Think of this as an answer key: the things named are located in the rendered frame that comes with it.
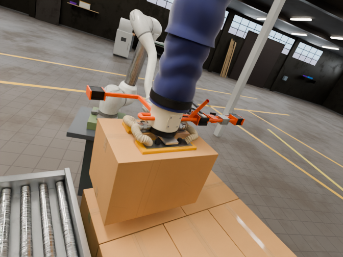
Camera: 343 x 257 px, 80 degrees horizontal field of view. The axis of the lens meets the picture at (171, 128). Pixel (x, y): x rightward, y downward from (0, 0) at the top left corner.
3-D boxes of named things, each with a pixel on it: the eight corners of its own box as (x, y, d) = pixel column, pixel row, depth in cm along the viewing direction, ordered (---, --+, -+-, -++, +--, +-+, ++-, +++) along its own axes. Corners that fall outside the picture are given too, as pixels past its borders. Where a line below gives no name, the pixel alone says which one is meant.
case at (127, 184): (103, 226, 101) (118, 162, 85) (89, 173, 130) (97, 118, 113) (195, 202, 135) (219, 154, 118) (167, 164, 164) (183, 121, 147)
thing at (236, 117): (234, 125, 140) (237, 119, 138) (227, 120, 145) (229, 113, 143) (242, 125, 145) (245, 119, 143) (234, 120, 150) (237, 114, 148)
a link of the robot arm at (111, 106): (94, 108, 166) (98, 83, 157) (108, 104, 182) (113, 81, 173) (109, 117, 162) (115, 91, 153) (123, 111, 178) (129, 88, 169)
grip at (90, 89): (89, 100, 106) (90, 91, 104) (86, 93, 112) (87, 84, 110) (105, 101, 111) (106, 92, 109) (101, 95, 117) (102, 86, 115)
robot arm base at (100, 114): (91, 109, 176) (92, 103, 173) (117, 113, 185) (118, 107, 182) (90, 119, 161) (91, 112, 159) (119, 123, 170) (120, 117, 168)
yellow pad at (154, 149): (142, 155, 95) (144, 146, 93) (133, 143, 102) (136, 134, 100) (196, 150, 115) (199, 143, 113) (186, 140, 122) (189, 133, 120)
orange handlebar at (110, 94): (118, 122, 93) (120, 114, 91) (101, 96, 114) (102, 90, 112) (242, 123, 146) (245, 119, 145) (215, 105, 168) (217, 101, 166)
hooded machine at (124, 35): (113, 52, 927) (120, 17, 866) (127, 56, 946) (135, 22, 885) (112, 55, 862) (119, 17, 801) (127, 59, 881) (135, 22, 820)
